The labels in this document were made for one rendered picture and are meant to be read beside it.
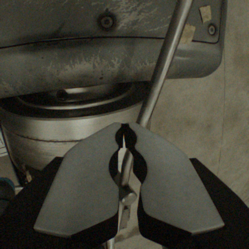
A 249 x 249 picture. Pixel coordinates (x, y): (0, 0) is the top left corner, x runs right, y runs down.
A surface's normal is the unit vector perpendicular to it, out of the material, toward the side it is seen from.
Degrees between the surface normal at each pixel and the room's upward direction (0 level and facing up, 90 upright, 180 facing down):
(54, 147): 21
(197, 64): 26
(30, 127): 32
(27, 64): 11
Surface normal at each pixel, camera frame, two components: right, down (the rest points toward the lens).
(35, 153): -0.18, 0.47
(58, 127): 0.11, 0.48
